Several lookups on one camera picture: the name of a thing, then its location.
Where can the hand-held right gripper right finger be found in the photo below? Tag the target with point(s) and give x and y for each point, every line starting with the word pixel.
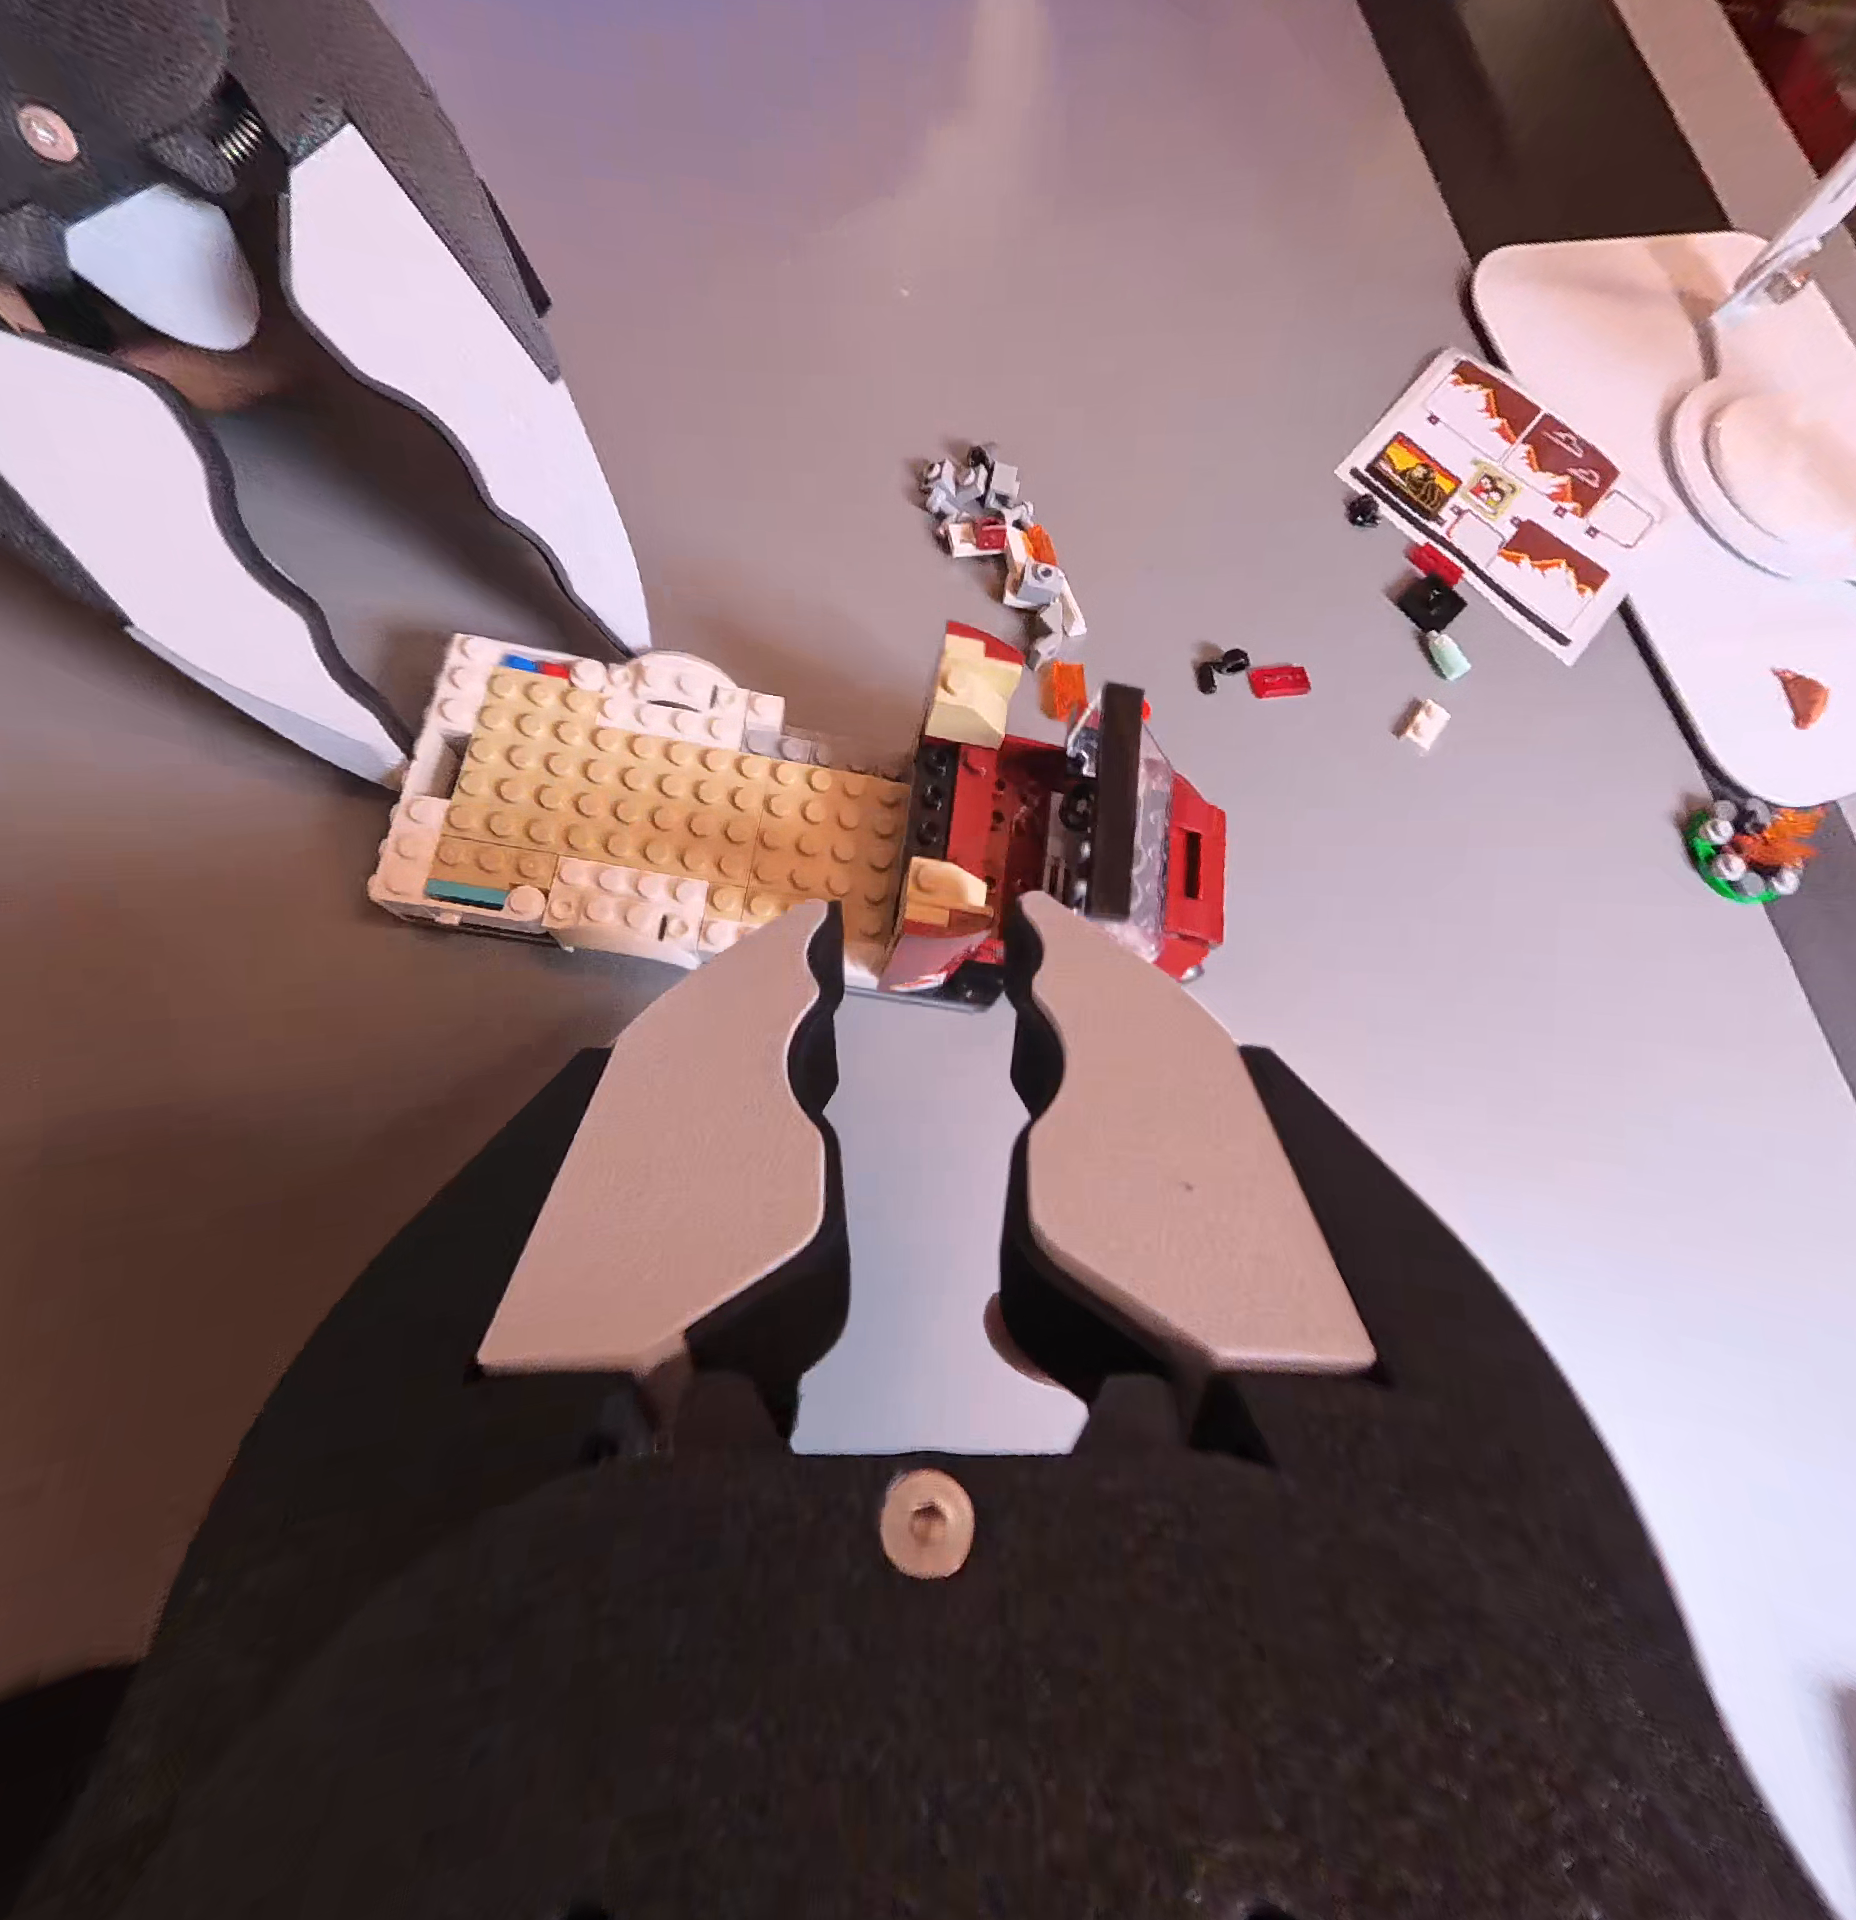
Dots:
pixel 1182 1197

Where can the red transparent brick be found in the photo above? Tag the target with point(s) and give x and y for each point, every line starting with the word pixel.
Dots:
pixel 1433 560
pixel 1280 682

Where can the small green campfire build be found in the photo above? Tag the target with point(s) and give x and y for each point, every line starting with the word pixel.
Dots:
pixel 1745 854

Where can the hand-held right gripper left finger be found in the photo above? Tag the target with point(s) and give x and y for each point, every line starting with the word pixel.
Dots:
pixel 671 1186

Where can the toy brick truck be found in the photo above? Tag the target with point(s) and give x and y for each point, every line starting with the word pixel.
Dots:
pixel 642 794

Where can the sticker sheet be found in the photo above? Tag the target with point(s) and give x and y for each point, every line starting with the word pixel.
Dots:
pixel 1513 507

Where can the white booklet stand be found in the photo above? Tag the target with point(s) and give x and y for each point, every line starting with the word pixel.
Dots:
pixel 1603 300

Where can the orange transparent brick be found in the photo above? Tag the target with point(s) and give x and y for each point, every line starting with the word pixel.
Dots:
pixel 1062 692

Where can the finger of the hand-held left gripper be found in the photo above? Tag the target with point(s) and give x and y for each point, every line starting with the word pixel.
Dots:
pixel 447 360
pixel 102 496

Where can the brown croissant piece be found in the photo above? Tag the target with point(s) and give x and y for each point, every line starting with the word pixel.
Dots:
pixel 1800 699

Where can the small white brick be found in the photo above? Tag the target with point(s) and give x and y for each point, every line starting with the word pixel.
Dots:
pixel 1420 723

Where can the pile of small loose bricks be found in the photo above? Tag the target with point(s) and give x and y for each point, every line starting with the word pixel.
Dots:
pixel 1004 523

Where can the pale green small piece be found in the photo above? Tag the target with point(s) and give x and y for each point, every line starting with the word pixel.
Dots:
pixel 1447 657

